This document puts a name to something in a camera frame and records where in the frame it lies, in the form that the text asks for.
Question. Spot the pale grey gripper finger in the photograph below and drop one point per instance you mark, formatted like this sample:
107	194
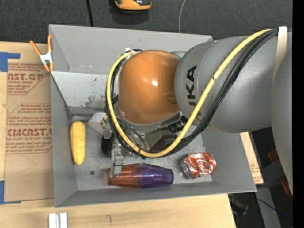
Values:
117	161

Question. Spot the orange clear plastic cup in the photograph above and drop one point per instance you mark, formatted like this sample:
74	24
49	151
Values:
127	177

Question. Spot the purple clear plastic cup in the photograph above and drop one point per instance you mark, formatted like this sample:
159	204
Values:
156	176

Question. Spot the yellow corn cob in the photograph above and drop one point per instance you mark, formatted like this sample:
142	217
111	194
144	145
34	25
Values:
78	142

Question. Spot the crushed red soda can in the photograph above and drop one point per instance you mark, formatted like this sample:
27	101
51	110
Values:
199	164

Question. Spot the brown cardboard board red print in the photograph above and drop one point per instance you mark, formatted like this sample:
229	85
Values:
28	170

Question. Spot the grey metal bin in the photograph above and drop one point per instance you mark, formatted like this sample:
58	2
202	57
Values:
95	53

